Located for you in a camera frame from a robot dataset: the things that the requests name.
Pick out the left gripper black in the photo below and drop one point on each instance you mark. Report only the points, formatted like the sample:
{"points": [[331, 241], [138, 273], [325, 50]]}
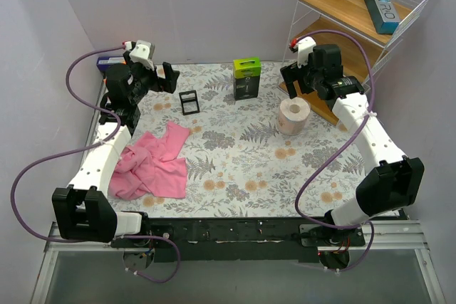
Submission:
{"points": [[159, 78]]}

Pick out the pink garment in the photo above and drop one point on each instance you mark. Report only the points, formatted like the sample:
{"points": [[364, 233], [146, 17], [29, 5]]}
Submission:
{"points": [[152, 166]]}

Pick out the small black display case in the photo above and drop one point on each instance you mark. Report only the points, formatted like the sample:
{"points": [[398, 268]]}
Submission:
{"points": [[189, 102]]}

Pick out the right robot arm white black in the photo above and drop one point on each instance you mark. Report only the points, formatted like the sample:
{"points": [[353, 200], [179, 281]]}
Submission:
{"points": [[392, 178]]}

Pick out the aluminium frame rail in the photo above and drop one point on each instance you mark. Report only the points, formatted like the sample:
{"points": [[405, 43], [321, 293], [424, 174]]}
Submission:
{"points": [[393, 266]]}

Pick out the green black product box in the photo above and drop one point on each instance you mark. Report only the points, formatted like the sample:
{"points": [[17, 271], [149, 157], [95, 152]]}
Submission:
{"points": [[246, 78]]}

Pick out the blue box at wall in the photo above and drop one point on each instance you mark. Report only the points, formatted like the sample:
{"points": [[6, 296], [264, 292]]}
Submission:
{"points": [[104, 62]]}

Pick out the teal long box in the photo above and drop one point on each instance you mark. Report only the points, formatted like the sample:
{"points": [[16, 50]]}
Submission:
{"points": [[384, 16]]}

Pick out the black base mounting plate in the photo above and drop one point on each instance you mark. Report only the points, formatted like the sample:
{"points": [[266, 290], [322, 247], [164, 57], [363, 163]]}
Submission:
{"points": [[245, 239]]}

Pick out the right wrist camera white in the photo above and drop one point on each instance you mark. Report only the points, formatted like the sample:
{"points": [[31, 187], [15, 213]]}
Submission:
{"points": [[303, 47]]}

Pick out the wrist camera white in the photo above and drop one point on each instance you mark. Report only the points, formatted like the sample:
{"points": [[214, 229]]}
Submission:
{"points": [[139, 52], [303, 47]]}

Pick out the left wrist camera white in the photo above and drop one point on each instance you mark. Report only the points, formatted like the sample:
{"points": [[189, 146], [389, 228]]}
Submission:
{"points": [[139, 52]]}

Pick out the floral table mat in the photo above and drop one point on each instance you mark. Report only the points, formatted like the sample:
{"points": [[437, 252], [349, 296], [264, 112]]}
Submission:
{"points": [[238, 163]]}

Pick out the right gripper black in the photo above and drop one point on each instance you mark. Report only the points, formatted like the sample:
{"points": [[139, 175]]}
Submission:
{"points": [[297, 78]]}

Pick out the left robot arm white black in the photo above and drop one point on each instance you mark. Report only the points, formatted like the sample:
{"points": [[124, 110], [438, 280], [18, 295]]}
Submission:
{"points": [[82, 209]]}

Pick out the toilet paper roll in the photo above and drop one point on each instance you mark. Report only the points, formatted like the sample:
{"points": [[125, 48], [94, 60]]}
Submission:
{"points": [[292, 117]]}

